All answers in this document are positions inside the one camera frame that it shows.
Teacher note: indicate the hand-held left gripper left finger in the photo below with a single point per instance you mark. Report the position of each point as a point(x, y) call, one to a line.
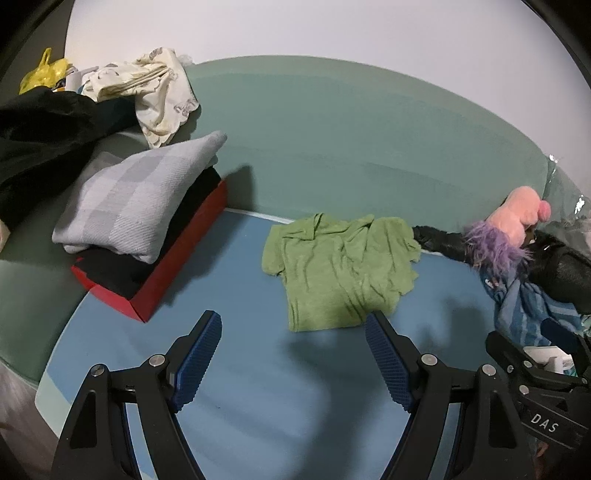
point(199, 360)

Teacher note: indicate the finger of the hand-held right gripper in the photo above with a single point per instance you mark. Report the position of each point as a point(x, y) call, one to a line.
point(503, 351)

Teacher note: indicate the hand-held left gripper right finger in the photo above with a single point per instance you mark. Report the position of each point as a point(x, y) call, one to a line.
point(387, 364)

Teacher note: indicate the green shirt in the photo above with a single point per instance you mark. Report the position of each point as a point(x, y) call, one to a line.
point(332, 267)

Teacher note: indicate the blue striped cloth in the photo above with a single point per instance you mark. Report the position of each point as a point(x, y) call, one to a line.
point(521, 314)

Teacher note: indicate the red box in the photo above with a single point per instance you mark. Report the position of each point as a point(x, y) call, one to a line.
point(171, 272)

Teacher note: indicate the black folded cloth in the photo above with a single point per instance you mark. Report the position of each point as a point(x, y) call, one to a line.
point(120, 277)

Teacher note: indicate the pink purple plush toy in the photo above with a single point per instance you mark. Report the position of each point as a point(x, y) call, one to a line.
point(512, 212)

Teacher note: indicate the clear plastic wrap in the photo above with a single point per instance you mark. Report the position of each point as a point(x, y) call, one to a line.
point(568, 207)

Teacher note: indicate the grey checkered folded cloth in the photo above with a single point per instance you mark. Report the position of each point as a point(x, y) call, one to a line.
point(134, 198)

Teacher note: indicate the green bed sheet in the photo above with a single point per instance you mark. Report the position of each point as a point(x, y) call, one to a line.
point(346, 138)

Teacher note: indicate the black garment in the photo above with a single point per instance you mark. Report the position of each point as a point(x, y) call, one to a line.
point(46, 138)

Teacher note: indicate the cream printed cloth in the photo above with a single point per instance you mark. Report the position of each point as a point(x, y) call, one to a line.
point(157, 92)

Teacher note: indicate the yellow plastic bag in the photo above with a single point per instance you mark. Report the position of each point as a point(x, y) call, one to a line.
point(44, 74)

